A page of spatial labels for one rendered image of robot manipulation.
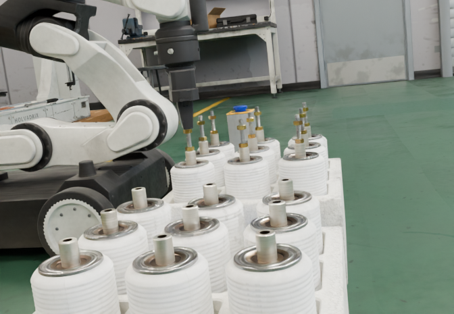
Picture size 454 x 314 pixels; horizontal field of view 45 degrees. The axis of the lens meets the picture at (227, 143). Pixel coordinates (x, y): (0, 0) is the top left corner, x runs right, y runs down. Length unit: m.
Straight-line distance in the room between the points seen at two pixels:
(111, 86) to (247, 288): 1.03
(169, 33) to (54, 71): 3.74
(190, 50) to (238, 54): 5.19
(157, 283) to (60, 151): 1.05
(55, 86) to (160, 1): 3.74
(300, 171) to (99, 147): 0.64
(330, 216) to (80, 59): 0.81
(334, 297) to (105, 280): 0.27
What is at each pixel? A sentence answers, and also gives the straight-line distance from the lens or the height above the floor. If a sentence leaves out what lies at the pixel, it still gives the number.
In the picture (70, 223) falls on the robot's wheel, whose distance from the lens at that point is 1.39.
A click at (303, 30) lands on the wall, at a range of 6.23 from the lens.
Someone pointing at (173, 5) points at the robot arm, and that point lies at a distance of 1.11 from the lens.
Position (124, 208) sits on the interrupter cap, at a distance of 0.88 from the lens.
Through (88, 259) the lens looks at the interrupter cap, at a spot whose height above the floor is 0.25.
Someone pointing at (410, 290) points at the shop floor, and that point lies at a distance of 1.12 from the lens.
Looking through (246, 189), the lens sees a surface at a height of 0.20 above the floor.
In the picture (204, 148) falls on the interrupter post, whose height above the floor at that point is 0.27.
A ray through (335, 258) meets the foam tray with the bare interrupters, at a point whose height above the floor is 0.18.
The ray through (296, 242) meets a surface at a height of 0.24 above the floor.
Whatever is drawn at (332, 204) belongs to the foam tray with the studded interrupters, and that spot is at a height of 0.17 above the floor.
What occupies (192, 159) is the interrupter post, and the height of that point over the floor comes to 0.26.
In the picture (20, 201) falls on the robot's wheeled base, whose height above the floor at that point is 0.16.
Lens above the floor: 0.47
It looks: 9 degrees down
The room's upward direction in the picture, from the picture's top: 6 degrees counter-clockwise
